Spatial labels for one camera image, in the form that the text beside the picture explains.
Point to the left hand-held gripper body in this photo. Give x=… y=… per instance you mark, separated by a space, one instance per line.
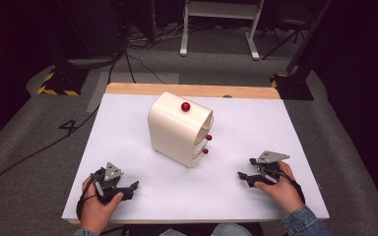
x=111 y=183

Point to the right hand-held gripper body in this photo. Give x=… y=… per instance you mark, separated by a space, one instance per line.
x=269 y=170

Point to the cream cabinet with drawers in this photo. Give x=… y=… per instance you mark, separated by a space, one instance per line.
x=174 y=131

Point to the person's right hand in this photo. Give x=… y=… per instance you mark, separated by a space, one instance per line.
x=283 y=193

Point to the person's left hand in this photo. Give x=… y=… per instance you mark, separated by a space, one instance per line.
x=95 y=213

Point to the white table cover sheet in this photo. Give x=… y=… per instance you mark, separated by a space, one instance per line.
x=128 y=147

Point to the cream drawer with red knob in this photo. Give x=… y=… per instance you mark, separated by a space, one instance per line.
x=204 y=152
x=206 y=138

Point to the person's legs in jeans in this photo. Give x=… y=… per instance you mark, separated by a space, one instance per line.
x=210 y=230

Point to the round red knob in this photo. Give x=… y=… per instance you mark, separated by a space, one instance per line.
x=185 y=106

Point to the black slanted stand with base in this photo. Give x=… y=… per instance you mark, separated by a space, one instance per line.
x=295 y=82

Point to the wooden table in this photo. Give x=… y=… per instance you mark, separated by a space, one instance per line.
x=193 y=89

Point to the black stand with striped base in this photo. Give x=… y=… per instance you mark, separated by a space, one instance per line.
x=64 y=82

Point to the black tripod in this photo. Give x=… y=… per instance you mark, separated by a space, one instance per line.
x=287 y=32

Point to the white metal desk frame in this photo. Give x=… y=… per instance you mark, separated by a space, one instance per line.
x=221 y=10

